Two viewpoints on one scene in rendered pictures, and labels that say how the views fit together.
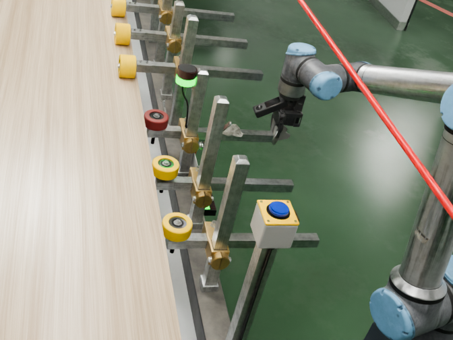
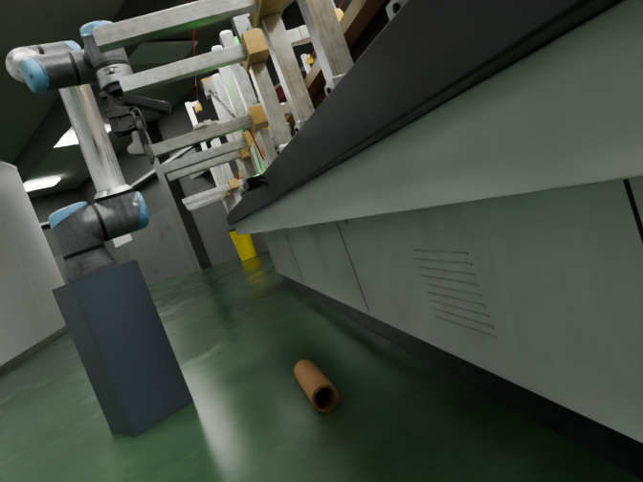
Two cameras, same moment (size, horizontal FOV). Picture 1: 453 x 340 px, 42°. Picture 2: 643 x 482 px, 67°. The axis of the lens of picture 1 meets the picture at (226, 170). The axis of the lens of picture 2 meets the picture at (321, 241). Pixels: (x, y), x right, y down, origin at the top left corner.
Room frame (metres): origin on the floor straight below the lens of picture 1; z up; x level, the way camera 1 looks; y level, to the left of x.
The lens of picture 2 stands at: (3.03, 0.39, 0.58)
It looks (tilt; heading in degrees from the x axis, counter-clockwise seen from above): 5 degrees down; 188
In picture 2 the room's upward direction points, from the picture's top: 20 degrees counter-clockwise
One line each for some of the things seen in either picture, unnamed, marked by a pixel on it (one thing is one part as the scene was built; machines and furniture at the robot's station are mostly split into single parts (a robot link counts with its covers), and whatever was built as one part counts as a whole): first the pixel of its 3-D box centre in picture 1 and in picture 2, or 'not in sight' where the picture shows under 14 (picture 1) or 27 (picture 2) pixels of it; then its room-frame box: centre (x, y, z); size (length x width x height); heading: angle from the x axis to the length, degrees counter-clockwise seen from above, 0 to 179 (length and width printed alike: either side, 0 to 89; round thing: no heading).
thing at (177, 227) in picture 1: (174, 236); not in sight; (1.15, 0.09, 0.85); 0.08 x 0.08 x 0.11
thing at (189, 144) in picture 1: (187, 135); (258, 119); (1.64, 0.15, 0.84); 0.14 x 0.06 x 0.05; 20
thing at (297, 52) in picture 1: (298, 63); (104, 48); (1.76, -0.14, 1.13); 0.10 x 0.09 x 0.12; 37
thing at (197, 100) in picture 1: (190, 133); (254, 113); (1.62, 0.14, 0.87); 0.04 x 0.04 x 0.48; 20
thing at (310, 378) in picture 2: not in sight; (314, 383); (1.58, 0.02, 0.04); 0.30 x 0.08 x 0.08; 20
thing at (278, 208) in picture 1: (278, 210); not in sight; (0.91, -0.12, 1.22); 0.04 x 0.04 x 0.02
